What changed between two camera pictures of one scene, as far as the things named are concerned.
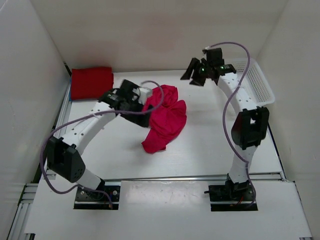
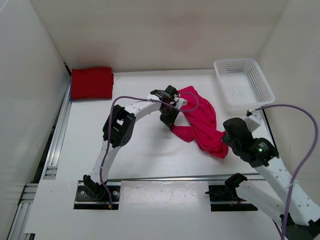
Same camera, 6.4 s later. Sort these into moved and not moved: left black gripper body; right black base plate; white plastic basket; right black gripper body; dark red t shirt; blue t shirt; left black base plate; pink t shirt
Moved: left black gripper body; right black gripper body; pink t shirt
Not moved: left black base plate; white plastic basket; right black base plate; blue t shirt; dark red t shirt
